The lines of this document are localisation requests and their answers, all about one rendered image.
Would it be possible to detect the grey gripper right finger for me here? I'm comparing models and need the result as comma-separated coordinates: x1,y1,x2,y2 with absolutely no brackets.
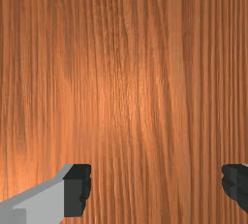
221,163,248,215

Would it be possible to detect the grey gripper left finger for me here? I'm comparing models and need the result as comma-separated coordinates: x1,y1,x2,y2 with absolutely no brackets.
0,163,92,224

